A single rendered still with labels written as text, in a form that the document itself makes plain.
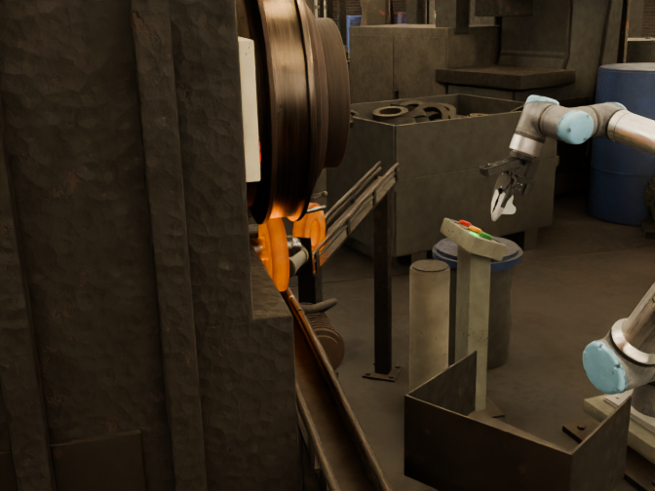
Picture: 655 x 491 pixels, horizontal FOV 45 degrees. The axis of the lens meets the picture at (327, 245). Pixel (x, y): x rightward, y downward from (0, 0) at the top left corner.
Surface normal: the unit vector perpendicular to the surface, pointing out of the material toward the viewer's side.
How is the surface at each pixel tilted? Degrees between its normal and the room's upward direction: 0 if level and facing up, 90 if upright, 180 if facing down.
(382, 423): 0
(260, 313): 0
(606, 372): 96
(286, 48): 64
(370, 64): 90
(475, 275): 90
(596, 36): 90
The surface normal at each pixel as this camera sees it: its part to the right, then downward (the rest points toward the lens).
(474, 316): 0.25, 0.28
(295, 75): 0.23, 0.04
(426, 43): -0.83, 0.18
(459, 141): 0.49, 0.25
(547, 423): -0.03, -0.96
